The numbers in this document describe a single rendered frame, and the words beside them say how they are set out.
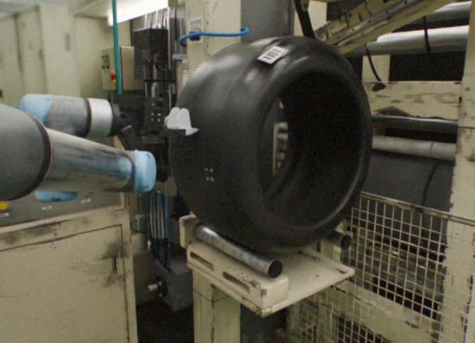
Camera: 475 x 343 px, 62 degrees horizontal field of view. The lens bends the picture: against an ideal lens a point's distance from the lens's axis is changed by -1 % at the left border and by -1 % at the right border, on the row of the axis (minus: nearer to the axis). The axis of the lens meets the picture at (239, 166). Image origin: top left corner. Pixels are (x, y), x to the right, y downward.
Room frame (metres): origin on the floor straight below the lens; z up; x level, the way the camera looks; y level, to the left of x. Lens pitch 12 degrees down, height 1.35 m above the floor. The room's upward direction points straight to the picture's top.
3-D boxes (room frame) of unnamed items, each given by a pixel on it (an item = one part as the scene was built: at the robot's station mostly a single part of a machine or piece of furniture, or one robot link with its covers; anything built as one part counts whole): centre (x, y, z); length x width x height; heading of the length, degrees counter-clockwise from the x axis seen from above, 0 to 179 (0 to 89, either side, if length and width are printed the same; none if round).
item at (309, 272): (1.14, -0.09, 0.80); 0.37 x 0.36 x 0.02; 128
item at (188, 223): (1.28, 0.02, 0.90); 0.40 x 0.03 x 0.10; 128
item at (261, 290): (1.05, 0.02, 0.84); 0.36 x 0.09 x 0.06; 38
